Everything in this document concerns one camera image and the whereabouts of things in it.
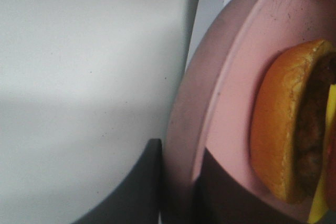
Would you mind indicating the white microwave oven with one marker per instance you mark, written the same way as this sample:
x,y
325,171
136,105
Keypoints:
x,y
231,16

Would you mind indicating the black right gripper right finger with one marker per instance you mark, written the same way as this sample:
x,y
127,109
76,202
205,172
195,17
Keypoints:
x,y
218,198

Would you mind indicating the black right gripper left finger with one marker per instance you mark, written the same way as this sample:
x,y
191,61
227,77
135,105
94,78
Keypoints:
x,y
137,198

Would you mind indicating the toy burger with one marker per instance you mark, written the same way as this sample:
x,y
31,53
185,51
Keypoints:
x,y
293,126

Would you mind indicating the pink round plate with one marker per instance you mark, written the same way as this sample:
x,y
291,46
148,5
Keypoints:
x,y
215,101

